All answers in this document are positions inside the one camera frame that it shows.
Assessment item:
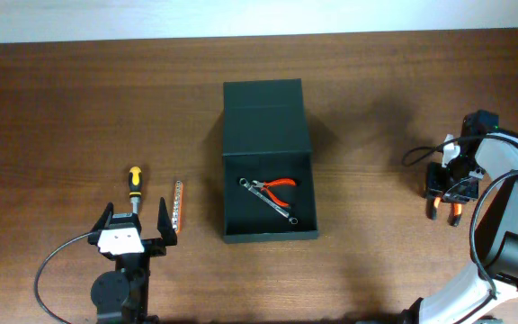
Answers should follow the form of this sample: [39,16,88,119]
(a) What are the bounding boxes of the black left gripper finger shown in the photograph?
[156,197,173,240]
[91,202,113,232]

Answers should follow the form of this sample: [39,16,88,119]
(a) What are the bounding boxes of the black orange long-nose pliers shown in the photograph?
[426,197,462,227]

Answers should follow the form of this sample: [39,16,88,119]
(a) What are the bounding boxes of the chrome double ring wrench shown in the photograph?
[238,177,299,225]

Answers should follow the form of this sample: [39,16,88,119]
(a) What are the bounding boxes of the small orange-handled cutting pliers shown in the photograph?
[251,178,297,208]

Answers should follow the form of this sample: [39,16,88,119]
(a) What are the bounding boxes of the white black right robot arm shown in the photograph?
[397,110,518,323]

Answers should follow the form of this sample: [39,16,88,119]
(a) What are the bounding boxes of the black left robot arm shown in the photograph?
[87,199,177,323]

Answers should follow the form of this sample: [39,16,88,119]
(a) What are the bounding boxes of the yellow black screwdriver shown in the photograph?
[128,166,143,214]

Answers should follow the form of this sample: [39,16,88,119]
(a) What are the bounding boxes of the black open gift box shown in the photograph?
[222,79,318,243]

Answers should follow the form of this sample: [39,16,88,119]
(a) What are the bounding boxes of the orange socket bit rail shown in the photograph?
[171,181,183,233]

